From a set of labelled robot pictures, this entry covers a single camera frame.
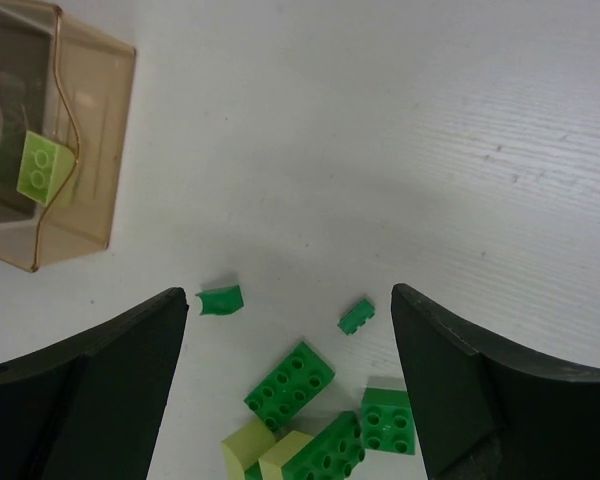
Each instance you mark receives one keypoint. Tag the dark green 2x4 lego plate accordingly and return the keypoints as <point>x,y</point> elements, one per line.
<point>332,454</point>

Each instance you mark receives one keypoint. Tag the amber plastic container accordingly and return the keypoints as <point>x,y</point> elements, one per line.
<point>70,82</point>

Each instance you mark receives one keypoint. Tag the tiny dark green lego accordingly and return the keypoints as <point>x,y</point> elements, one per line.
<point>356,317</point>

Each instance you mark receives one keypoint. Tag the dark green 2x4 lego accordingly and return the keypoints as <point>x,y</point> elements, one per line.
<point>291,385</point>

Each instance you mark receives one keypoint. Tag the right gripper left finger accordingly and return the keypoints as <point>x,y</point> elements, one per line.
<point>91,406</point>

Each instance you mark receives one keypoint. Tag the dark green 2x2 lego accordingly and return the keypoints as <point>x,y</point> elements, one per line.
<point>387,421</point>

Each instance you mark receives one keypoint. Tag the small dark green curved lego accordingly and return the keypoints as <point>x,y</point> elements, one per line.
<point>221,301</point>

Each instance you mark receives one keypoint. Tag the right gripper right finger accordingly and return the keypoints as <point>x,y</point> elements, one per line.
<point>486,407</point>

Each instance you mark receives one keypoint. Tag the light green sloped lego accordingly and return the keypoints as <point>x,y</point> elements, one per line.
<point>45,166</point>

